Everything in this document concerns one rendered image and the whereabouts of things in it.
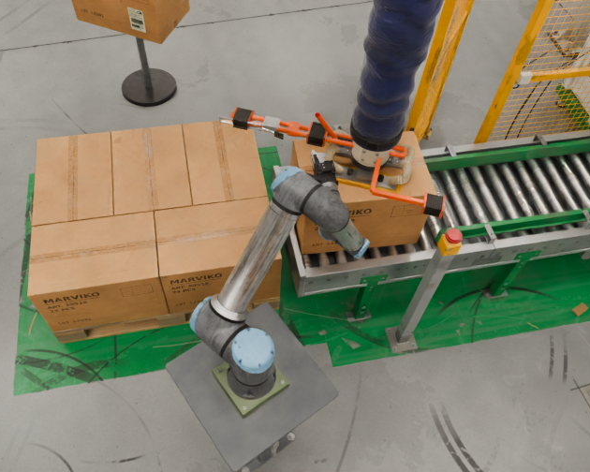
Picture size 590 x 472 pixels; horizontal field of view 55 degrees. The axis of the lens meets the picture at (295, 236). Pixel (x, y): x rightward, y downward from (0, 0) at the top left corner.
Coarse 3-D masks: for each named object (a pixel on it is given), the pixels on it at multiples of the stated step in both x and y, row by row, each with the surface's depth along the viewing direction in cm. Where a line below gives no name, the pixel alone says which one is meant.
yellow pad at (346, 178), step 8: (344, 168) 258; (352, 168) 259; (336, 176) 255; (344, 176) 255; (352, 176) 255; (384, 176) 256; (392, 176) 257; (352, 184) 254; (360, 184) 253; (368, 184) 254; (376, 184) 253; (384, 184) 253; (400, 184) 254; (392, 192) 252; (400, 192) 252
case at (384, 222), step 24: (408, 144) 272; (312, 168) 260; (384, 168) 262; (360, 192) 253; (408, 192) 255; (432, 192) 256; (360, 216) 260; (384, 216) 263; (408, 216) 267; (312, 240) 270; (384, 240) 281; (408, 240) 284
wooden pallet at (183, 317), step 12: (264, 300) 311; (276, 300) 314; (180, 312) 304; (192, 312) 306; (108, 324) 298; (120, 324) 311; (132, 324) 311; (144, 324) 312; (156, 324) 312; (168, 324) 312; (180, 324) 315; (60, 336) 298; (72, 336) 301; (84, 336) 304; (96, 336) 306
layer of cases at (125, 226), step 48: (48, 144) 312; (96, 144) 314; (144, 144) 316; (192, 144) 318; (240, 144) 320; (48, 192) 294; (96, 192) 295; (144, 192) 297; (192, 192) 299; (240, 192) 301; (48, 240) 277; (96, 240) 279; (144, 240) 281; (192, 240) 282; (240, 240) 284; (48, 288) 263; (96, 288) 267; (144, 288) 276; (192, 288) 285
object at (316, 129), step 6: (312, 126) 254; (318, 126) 255; (312, 132) 252; (318, 132) 253; (324, 132) 253; (306, 138) 252; (312, 138) 250; (318, 138) 250; (324, 138) 250; (312, 144) 254; (318, 144) 253; (324, 144) 253
